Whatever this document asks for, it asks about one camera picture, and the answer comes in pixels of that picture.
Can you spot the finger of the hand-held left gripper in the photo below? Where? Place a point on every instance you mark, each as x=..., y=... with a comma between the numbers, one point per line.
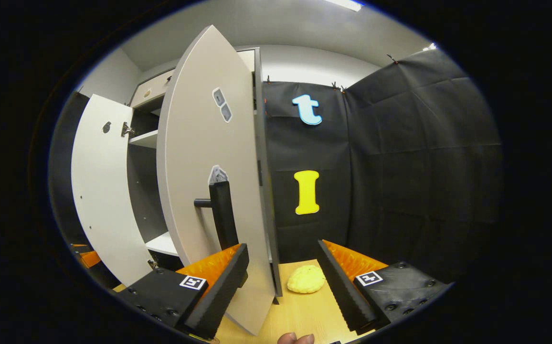
x=89, y=259

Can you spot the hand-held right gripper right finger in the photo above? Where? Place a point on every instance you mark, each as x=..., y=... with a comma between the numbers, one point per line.
x=338, y=286

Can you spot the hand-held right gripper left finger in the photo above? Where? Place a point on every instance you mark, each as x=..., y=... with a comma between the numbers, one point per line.
x=221, y=291

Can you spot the checkered sticker cabinet door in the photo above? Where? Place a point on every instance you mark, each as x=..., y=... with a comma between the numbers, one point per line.
x=104, y=191

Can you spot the grey wooden cabinet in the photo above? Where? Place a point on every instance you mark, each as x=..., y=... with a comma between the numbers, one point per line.
x=144, y=191

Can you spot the cube sticker cabinet door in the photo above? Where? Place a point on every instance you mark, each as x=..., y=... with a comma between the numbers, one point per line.
x=199, y=143

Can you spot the metal door hinge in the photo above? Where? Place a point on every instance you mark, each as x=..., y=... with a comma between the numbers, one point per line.
x=152, y=263
x=127, y=129

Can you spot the white cabinet bottom shelf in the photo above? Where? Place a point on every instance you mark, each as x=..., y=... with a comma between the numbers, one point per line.
x=164, y=243

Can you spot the white cabinet shelf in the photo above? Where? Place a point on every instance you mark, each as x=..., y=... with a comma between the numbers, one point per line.
x=147, y=139
x=164, y=243

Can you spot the beige cabinet drawer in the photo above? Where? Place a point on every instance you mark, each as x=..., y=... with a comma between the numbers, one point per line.
x=154, y=88

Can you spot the yellow bumpy bun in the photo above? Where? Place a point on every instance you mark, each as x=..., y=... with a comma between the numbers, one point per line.
x=304, y=279

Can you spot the small ceiling light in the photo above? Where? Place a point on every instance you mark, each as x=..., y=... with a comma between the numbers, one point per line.
x=429, y=47

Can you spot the long ceiling light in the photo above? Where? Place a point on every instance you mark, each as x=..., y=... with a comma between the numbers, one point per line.
x=345, y=5

